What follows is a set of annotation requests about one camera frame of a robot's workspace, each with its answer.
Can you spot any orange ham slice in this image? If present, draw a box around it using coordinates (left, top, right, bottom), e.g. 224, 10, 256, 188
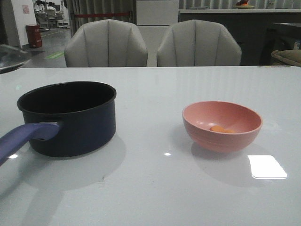
210, 125, 235, 133

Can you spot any pink bowl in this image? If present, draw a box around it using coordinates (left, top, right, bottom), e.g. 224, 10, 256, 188
182, 101, 263, 153

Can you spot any glass lid with blue knob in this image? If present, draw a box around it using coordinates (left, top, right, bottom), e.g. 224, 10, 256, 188
0, 44, 31, 74

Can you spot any left beige chair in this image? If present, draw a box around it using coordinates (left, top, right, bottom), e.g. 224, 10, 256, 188
64, 19, 148, 67

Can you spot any beige chair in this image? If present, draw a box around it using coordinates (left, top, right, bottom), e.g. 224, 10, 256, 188
157, 20, 242, 67
64, 19, 148, 67

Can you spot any right beige chair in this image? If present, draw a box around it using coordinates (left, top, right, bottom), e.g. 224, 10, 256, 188
157, 20, 242, 67

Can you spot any dark blue saucepan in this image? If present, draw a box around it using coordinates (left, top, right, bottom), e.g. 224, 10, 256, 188
0, 81, 117, 163

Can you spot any white cabinet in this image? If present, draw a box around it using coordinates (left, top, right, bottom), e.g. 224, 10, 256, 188
136, 0, 179, 67

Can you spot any red trash bin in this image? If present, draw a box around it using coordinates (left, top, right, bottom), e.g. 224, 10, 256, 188
25, 24, 42, 48

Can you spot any fruit plate on counter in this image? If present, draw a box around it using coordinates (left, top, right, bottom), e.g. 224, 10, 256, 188
234, 0, 254, 9

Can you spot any olive cushion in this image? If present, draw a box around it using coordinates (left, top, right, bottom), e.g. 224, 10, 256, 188
271, 49, 301, 67

